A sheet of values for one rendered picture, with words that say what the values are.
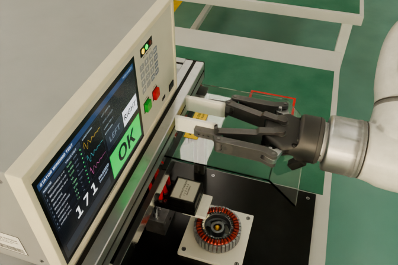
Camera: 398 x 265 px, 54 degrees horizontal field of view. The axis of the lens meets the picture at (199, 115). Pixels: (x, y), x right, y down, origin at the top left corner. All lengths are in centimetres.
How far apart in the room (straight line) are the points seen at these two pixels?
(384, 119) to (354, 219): 147
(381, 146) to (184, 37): 125
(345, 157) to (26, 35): 51
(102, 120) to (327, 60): 124
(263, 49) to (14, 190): 135
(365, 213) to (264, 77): 94
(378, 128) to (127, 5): 45
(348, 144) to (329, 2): 156
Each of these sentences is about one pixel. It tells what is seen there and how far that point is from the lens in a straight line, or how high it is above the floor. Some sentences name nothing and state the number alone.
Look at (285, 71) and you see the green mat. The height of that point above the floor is 75.
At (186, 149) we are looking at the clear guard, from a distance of 77.
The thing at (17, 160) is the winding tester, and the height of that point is 132.
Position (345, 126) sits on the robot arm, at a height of 123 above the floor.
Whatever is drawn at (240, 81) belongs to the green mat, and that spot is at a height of 75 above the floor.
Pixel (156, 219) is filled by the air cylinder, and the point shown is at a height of 82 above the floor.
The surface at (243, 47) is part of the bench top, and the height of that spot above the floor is 75.
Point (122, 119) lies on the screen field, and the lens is 61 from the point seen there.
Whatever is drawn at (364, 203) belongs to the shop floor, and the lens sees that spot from 217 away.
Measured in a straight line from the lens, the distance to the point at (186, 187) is 89.
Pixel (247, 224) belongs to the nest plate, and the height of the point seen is 78.
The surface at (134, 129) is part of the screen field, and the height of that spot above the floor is 117.
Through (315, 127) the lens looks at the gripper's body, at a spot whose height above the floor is 122.
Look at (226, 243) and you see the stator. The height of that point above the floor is 82.
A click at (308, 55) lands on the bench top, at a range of 167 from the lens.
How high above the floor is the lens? 162
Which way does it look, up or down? 42 degrees down
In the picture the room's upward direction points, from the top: straight up
